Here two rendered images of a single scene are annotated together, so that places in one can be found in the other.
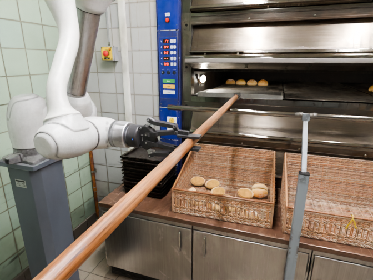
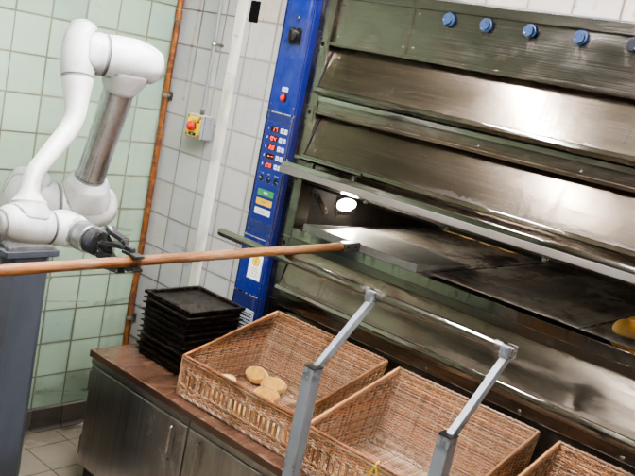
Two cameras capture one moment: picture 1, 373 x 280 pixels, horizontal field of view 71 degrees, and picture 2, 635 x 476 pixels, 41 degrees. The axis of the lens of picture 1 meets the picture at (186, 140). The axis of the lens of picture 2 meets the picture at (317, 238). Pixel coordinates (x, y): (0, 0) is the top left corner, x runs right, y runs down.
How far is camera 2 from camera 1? 1.83 m
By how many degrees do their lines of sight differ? 21
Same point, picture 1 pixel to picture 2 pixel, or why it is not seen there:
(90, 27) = (114, 110)
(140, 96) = (225, 207)
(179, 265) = not seen: outside the picture
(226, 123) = (332, 289)
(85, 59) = (104, 143)
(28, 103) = not seen: hidden behind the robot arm
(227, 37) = (359, 146)
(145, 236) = (131, 423)
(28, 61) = not seen: hidden behind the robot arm
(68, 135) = (21, 219)
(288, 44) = (433, 181)
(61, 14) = (69, 101)
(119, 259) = (92, 455)
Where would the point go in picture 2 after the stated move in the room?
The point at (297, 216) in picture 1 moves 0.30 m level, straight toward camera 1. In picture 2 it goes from (295, 431) to (211, 446)
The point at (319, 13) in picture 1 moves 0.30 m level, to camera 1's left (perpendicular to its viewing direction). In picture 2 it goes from (482, 145) to (397, 127)
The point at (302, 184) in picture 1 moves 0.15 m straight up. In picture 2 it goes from (304, 382) to (315, 333)
